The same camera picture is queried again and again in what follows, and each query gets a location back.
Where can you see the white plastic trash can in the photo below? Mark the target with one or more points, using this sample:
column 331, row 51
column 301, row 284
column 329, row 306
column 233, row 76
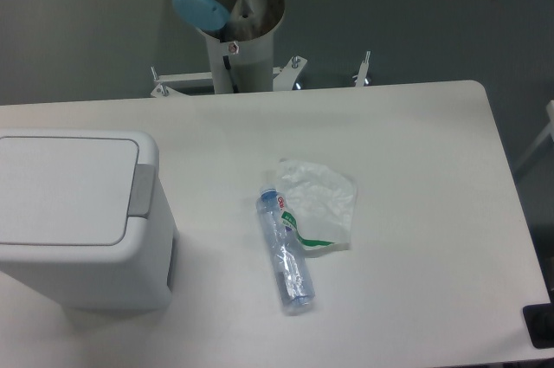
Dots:
column 132, row 276

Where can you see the white trash can lid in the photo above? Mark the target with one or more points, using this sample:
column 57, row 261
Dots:
column 59, row 191

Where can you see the crumpled clear plastic wrapper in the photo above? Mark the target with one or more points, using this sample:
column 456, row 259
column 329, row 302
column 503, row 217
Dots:
column 322, row 201

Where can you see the clear plastic water bottle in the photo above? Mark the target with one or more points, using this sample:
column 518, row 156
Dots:
column 287, row 255

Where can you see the black clamp at table edge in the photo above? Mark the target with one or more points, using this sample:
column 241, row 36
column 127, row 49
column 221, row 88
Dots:
column 539, row 323

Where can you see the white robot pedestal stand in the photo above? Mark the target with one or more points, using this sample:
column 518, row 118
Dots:
column 235, row 68

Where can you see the white frame at right edge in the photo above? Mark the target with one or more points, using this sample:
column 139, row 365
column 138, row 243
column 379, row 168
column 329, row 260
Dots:
column 537, row 148

